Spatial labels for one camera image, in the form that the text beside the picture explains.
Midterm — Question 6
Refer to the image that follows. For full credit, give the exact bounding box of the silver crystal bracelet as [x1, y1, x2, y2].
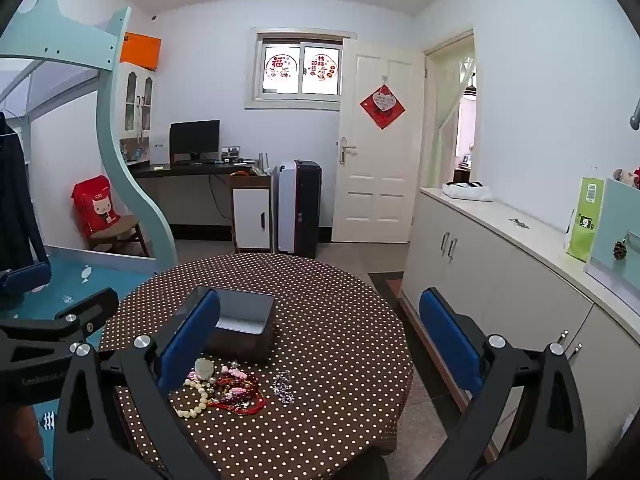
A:
[270, 370, 297, 407]

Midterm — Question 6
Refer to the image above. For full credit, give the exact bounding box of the white sideboard cabinet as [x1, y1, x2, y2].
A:
[400, 186, 640, 479]

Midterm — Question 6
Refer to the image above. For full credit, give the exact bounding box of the silver metal tin box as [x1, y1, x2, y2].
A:
[185, 285, 277, 362]

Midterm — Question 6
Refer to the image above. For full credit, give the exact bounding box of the white framed window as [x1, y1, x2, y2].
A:
[244, 28, 359, 111]

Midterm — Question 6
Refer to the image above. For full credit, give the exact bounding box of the green paper bag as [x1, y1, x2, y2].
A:
[565, 166, 604, 263]

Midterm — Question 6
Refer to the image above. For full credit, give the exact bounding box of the light blue gift box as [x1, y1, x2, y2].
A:
[582, 177, 640, 287]

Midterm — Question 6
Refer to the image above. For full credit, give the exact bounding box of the dark wooden desk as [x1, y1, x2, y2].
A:
[131, 159, 273, 242]

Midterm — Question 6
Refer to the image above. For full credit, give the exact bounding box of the sheer doorway curtain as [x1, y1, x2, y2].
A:
[429, 52, 477, 191]

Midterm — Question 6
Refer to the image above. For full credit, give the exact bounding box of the white folded cloth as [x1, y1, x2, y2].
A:
[442, 180, 494, 202]

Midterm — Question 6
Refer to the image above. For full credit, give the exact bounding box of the dark red bead bracelet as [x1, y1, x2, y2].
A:
[217, 375, 253, 398]

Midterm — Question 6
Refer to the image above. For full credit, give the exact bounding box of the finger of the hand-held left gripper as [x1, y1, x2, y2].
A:
[0, 287, 121, 347]
[0, 262, 53, 311]

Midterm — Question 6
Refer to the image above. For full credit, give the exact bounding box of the black computer monitor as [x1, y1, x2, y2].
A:
[169, 120, 221, 165]

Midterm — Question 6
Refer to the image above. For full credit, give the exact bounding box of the white panel door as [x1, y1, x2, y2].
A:
[332, 40, 427, 245]

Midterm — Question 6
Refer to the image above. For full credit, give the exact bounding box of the teal bunk bed frame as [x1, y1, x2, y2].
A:
[0, 0, 179, 273]

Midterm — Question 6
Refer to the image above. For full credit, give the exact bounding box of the wooden chair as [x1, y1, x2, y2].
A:
[89, 214, 151, 259]

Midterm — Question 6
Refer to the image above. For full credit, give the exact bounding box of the red cartoon cat bag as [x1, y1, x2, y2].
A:
[71, 175, 122, 239]

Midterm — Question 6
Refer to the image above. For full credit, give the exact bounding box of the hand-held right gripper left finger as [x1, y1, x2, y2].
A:
[52, 287, 223, 480]

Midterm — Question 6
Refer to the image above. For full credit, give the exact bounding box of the white upright panel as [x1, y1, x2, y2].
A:
[277, 160, 301, 254]

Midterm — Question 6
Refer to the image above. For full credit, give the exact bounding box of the small white door cabinet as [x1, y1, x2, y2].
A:
[230, 175, 275, 254]

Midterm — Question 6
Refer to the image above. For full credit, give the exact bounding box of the blue patterned bed mat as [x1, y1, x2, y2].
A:
[0, 247, 157, 480]

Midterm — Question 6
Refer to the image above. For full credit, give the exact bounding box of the blue picture box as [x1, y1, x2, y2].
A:
[120, 139, 151, 163]

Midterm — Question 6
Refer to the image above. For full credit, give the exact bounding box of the round red window sticker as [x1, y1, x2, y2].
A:
[303, 50, 336, 81]
[265, 50, 297, 81]

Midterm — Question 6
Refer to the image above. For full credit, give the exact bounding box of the person's left forearm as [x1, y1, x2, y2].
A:
[0, 402, 45, 480]

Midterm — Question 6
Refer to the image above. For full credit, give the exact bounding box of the cream bead bracelet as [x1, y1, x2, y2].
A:
[174, 377, 211, 417]

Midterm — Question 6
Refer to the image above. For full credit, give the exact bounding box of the white glass-door cabinet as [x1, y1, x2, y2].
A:
[112, 60, 157, 163]

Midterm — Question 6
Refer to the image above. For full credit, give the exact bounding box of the orange box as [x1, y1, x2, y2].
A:
[120, 32, 164, 72]

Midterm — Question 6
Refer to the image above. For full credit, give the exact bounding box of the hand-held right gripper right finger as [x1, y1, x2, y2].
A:
[419, 287, 588, 480]

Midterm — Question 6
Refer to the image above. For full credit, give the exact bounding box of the dark hanging jacket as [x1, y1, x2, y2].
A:
[0, 110, 52, 272]

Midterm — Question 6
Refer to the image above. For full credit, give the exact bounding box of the brown polka dot tablecloth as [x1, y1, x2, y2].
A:
[97, 252, 416, 480]

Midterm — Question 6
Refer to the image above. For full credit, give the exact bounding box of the red string necklace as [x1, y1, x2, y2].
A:
[207, 375, 267, 416]

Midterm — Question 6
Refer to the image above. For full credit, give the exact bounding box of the red diamond door decoration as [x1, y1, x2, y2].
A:
[359, 85, 406, 131]

